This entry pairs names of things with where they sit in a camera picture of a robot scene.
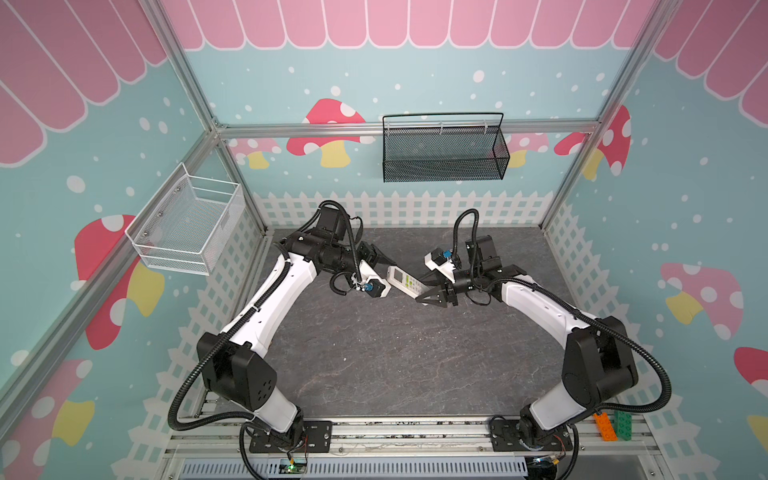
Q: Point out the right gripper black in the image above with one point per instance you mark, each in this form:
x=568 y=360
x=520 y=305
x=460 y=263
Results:
x=455 y=285

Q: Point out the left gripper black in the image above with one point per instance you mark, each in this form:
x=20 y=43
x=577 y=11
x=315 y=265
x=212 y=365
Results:
x=369 y=253

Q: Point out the white remote control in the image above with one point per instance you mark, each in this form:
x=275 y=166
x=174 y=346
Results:
x=404 y=282

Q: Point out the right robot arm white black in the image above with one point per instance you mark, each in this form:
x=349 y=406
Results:
x=599 y=360

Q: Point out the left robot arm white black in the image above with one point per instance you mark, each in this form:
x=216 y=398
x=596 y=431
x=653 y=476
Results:
x=232 y=363

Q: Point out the orange toy brick right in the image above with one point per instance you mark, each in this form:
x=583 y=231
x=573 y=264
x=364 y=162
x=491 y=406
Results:
x=604 y=427

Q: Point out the green toy brick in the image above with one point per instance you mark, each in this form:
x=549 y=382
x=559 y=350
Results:
x=622 y=425

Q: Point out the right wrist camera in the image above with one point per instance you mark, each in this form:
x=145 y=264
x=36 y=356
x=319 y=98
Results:
x=441 y=261

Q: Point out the black mesh wall basket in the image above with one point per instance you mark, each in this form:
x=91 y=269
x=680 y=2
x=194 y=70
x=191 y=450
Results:
x=441 y=147

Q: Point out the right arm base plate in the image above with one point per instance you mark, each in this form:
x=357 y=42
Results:
x=523 y=435

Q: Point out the aluminium front rail frame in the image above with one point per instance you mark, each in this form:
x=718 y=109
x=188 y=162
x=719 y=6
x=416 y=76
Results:
x=442 y=447

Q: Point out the white wire wall basket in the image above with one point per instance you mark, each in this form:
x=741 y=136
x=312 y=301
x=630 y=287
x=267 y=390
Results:
x=187 y=224

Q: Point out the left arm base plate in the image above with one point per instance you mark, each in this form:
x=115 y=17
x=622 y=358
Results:
x=311 y=436

